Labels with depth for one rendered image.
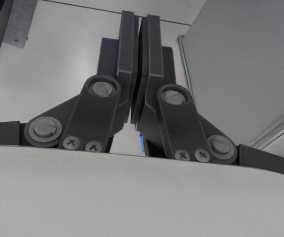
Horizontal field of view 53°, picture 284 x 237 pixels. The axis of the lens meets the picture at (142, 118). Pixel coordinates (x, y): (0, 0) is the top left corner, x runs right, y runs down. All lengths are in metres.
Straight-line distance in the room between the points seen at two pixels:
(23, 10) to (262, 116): 0.82
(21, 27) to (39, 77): 1.46
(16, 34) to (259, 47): 0.86
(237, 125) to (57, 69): 1.34
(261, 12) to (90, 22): 0.98
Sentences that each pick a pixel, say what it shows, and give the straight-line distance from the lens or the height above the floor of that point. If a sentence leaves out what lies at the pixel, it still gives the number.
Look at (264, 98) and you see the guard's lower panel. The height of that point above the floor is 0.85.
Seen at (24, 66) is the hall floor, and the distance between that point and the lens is 2.13.
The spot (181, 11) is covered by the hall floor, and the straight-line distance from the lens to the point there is 1.80.
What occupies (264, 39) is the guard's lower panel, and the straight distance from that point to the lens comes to 1.21.
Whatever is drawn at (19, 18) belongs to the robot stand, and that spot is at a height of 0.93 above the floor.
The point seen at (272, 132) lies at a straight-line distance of 1.05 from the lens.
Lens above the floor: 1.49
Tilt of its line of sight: 37 degrees down
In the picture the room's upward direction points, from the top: 176 degrees clockwise
